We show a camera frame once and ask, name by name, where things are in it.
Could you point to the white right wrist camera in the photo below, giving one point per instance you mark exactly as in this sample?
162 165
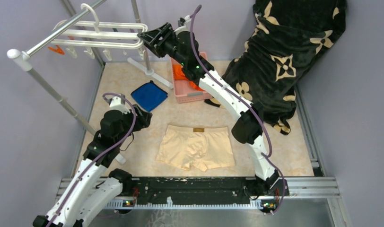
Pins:
184 23

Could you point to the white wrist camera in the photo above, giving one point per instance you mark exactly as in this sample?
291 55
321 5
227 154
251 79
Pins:
117 103
184 23

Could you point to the orange clothes peg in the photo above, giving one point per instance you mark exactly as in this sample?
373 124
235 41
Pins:
56 49

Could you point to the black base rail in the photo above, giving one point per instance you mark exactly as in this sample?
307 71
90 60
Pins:
202 190

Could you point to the white plastic clip hanger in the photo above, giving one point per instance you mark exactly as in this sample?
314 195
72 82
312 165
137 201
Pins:
103 35

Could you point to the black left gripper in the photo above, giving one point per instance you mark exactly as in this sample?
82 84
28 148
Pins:
143 119

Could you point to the orange garment in basket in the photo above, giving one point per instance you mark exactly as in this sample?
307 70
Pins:
179 75

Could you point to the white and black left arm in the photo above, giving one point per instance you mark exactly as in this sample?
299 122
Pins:
81 202

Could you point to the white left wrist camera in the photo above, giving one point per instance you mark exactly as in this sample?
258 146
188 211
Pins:
117 103

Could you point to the pink plastic basket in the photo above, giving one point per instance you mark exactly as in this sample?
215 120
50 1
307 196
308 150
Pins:
184 93

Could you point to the blue folded cloth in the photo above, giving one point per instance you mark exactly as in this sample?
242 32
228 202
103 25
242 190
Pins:
149 96

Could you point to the black floral blanket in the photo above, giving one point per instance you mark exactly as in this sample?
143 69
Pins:
289 38

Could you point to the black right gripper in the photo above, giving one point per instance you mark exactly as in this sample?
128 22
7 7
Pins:
151 39

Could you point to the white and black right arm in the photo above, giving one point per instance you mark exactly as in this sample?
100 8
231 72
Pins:
249 128

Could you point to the cream boxer underwear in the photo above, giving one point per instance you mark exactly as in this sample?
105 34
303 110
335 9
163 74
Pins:
201 148

